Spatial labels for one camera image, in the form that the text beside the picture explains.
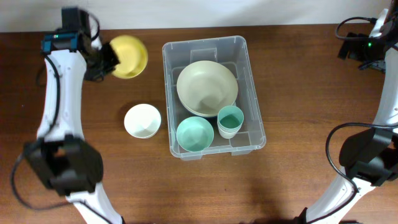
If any beige plate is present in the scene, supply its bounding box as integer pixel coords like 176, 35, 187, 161
176, 60, 239, 114

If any white bowl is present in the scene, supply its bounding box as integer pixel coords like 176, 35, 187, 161
124, 104, 162, 139

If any cream cup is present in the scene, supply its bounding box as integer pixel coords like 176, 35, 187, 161
219, 130, 238, 139

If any mint green cup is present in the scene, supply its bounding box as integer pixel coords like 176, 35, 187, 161
217, 106, 244, 129

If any grey cup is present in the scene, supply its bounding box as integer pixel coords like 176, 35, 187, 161
218, 124, 242, 133

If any clear plastic storage bin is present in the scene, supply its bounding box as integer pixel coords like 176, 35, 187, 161
162, 35, 266, 161

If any mint green bowl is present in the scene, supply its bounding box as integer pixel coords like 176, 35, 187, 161
177, 116, 215, 152

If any yellow bowl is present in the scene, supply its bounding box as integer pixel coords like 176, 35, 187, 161
110, 35, 148, 79

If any cream plate front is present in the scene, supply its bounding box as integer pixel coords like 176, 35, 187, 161
181, 101, 236, 118

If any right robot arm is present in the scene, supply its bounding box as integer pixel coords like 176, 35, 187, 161
293, 1, 397, 223

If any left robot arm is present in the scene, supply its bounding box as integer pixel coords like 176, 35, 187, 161
20, 7, 124, 223

